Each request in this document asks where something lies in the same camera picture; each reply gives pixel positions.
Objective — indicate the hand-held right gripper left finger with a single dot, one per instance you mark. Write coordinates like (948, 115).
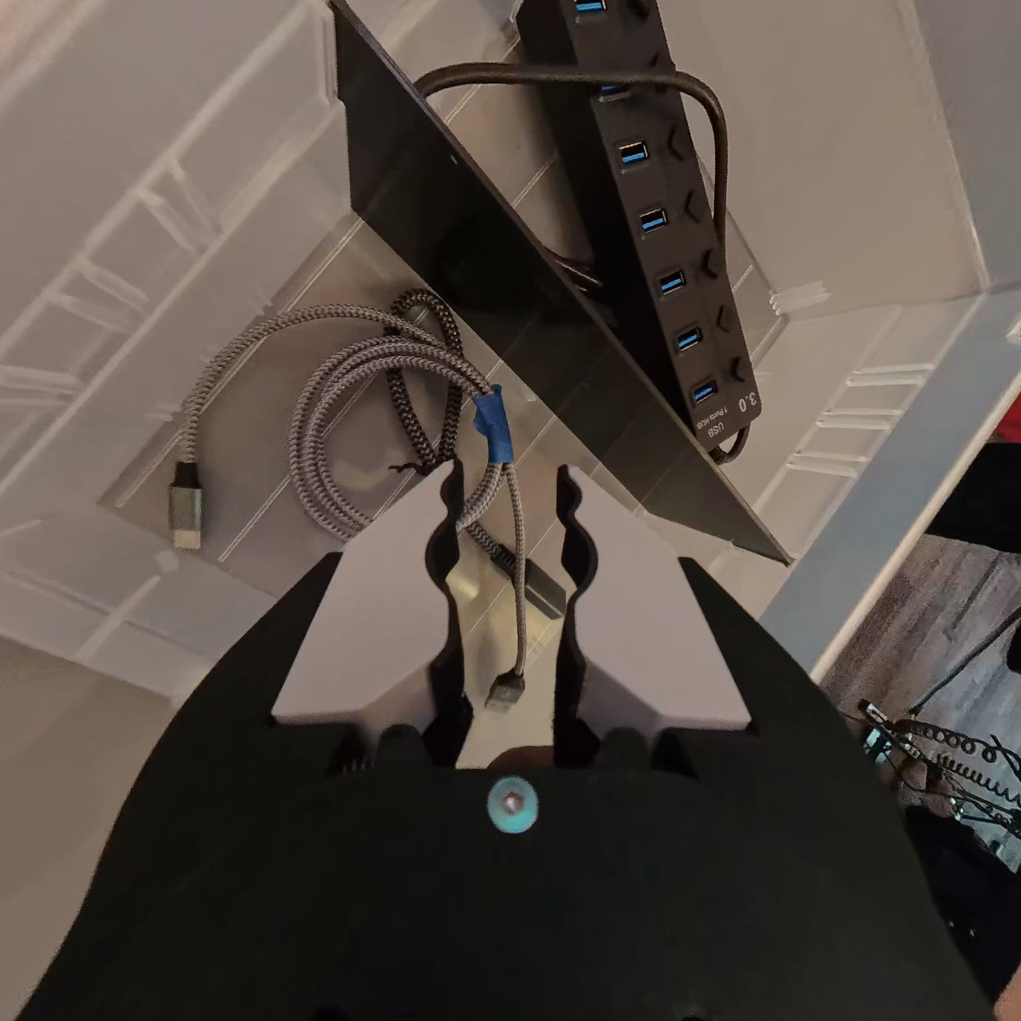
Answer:
(367, 638)

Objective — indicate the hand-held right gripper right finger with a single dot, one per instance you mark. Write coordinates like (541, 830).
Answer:
(654, 638)

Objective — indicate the clear plastic bin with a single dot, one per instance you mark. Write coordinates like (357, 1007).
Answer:
(192, 319)

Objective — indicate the black usb hub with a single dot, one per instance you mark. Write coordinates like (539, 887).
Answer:
(670, 240)

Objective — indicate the black bin divider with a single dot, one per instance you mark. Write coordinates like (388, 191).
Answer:
(511, 319)

